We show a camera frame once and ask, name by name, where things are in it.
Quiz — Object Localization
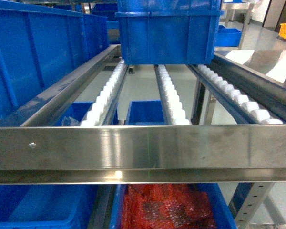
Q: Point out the blue bin behind target bin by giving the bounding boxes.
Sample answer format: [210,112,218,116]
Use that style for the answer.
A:
[125,100,165,125]

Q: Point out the blue bin far left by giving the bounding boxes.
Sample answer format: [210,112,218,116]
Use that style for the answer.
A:
[54,102,119,127]

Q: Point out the blue bin on roller shelf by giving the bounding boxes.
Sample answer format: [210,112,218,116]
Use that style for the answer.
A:
[115,0,222,65]

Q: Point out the blue bin with bubble wrap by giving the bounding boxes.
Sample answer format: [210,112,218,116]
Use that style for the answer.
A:
[108,183,237,229]

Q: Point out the large blue bin left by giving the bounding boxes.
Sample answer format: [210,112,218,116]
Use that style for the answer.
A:
[0,0,109,120]

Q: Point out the blue bin lower left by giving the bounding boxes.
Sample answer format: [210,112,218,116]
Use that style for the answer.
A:
[0,185,98,229]

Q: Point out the red bubble wrap sheets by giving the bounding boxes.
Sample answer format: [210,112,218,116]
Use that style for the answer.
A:
[121,184,216,229]

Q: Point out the stainless steel flow rack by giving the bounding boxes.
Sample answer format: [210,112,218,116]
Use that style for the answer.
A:
[0,45,286,229]

